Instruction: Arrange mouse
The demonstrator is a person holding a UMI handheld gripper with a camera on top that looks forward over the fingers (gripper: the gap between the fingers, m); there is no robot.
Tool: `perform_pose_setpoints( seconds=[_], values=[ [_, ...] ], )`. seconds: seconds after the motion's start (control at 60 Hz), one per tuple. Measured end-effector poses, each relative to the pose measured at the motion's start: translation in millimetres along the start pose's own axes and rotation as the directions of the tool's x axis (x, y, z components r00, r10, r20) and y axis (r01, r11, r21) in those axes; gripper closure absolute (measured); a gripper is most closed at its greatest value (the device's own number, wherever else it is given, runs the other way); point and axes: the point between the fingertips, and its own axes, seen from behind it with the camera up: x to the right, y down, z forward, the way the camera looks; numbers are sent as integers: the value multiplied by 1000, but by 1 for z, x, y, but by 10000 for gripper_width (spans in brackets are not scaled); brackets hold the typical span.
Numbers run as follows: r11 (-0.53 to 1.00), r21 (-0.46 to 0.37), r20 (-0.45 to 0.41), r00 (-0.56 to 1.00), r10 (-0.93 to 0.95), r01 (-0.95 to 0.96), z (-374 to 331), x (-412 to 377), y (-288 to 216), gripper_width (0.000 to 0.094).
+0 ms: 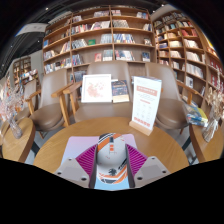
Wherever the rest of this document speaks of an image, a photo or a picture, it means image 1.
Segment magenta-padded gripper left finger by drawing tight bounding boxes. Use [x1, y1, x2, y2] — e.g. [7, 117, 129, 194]
[54, 144, 99, 190]

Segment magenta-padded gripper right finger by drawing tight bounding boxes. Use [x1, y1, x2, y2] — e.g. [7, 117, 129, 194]
[125, 143, 172, 189]

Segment white orange computer mouse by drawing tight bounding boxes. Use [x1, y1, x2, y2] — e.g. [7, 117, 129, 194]
[95, 132, 129, 185]

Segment pink blue gradient mouse pad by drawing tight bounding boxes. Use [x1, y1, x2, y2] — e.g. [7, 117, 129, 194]
[60, 134, 139, 192]

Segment brown leather wooden armchair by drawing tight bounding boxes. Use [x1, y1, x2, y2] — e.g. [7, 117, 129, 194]
[144, 61, 198, 132]
[51, 60, 145, 125]
[25, 67, 73, 133]

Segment white sign in wooden base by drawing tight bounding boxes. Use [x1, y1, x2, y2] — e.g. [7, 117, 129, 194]
[128, 75, 163, 137]

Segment small wooden side table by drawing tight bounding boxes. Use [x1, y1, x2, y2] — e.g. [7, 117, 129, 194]
[0, 116, 37, 164]

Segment wooden side table black legs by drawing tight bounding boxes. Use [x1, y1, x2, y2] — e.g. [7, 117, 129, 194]
[188, 121, 224, 164]

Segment white framed floral picture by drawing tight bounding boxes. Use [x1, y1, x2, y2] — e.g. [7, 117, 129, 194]
[80, 73, 113, 104]

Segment colourful book stack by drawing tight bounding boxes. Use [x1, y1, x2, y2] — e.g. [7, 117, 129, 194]
[185, 104, 210, 128]

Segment glass vase with pink flowers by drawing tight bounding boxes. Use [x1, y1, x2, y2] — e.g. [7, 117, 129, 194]
[0, 83, 26, 140]

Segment grey upholstered chair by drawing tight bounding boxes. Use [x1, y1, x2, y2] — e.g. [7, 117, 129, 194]
[14, 79, 38, 123]

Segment small distant wooden bookshelf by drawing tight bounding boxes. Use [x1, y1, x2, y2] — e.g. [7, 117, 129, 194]
[12, 55, 40, 88]

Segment curved wooden bookshelf with books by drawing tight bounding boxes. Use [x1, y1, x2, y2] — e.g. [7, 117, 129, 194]
[151, 9, 224, 112]

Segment wide wooden bookshelf with books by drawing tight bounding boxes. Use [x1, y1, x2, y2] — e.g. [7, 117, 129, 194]
[41, 4, 158, 84]

